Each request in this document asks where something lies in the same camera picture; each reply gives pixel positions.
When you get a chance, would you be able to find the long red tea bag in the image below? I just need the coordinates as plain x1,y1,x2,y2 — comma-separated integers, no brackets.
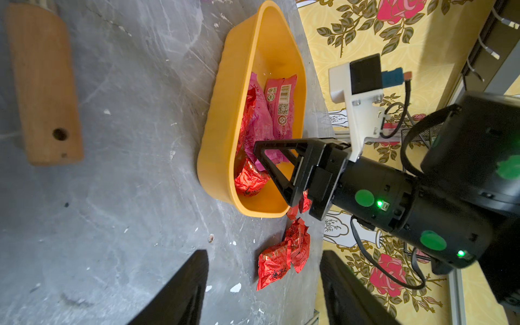
257,240,291,291

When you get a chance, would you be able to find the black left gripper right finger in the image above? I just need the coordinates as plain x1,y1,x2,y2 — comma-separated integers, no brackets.
320,251,399,324

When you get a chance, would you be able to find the dark grey wall tray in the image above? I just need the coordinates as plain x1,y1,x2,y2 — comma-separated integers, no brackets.
462,1,519,95

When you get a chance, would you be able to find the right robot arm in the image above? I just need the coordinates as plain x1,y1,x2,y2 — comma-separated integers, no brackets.
254,92,519,311

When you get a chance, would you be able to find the red tea bag front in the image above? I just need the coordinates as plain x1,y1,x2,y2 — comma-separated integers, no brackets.
234,157,270,197

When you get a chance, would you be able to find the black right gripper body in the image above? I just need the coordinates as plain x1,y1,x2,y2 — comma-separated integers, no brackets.
302,139,418,244

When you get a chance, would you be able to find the small red tea bag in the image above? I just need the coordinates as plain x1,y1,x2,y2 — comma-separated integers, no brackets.
287,190,312,221

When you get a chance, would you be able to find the green toy hand rake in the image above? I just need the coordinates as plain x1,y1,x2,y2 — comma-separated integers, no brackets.
5,1,84,165

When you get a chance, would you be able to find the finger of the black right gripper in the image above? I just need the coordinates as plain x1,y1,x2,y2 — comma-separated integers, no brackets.
264,156,309,207
254,138,325,175

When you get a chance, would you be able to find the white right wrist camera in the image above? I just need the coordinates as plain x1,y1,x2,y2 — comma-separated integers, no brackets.
329,54,412,163

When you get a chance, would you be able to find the magenta tea bag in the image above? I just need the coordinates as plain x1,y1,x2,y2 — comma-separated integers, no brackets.
239,73,281,171
265,74,297,139

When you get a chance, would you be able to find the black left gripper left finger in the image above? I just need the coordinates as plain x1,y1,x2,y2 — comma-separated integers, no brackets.
130,250,209,324

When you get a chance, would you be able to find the yellow plastic storage box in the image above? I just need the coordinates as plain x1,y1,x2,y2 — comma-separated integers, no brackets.
197,1,307,218

